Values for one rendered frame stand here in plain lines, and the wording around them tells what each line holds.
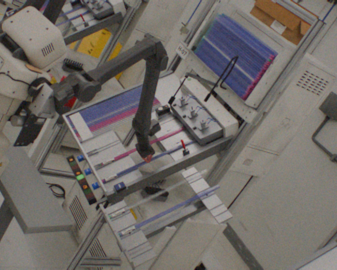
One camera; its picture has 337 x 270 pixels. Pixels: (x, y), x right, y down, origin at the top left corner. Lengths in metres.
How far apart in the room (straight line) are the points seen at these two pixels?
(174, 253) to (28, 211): 1.09
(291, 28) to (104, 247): 1.62
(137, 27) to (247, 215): 1.82
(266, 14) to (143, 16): 1.03
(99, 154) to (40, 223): 0.57
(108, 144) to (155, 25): 1.39
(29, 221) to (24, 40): 0.78
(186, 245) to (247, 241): 1.32
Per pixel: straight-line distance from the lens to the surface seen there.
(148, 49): 1.95
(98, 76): 1.84
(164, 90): 2.84
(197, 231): 2.91
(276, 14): 2.93
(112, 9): 3.55
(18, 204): 2.20
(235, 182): 4.33
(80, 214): 3.10
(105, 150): 2.56
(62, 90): 1.76
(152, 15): 3.66
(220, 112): 2.53
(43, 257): 2.97
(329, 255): 2.08
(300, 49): 2.38
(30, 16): 1.88
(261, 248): 4.12
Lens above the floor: 1.87
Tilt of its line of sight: 20 degrees down
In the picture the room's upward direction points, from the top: 33 degrees clockwise
